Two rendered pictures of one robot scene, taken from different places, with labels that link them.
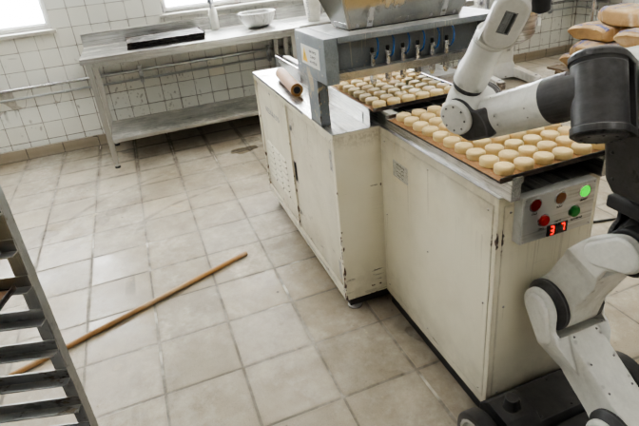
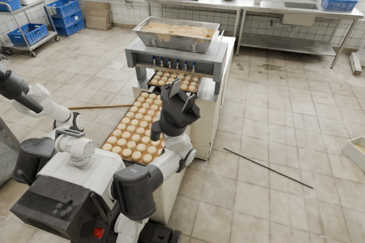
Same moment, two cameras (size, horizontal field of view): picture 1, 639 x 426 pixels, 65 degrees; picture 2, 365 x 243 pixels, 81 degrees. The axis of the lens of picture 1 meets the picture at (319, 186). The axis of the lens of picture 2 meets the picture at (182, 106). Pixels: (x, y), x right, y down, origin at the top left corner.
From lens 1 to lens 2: 1.52 m
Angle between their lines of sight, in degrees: 32
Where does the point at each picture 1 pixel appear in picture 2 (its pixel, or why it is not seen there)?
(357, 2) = (143, 35)
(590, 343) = (127, 226)
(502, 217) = not seen: hidden behind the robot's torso
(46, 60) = not seen: outside the picture
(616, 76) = (19, 160)
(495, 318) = not seen: hidden behind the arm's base
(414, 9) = (176, 45)
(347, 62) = (145, 58)
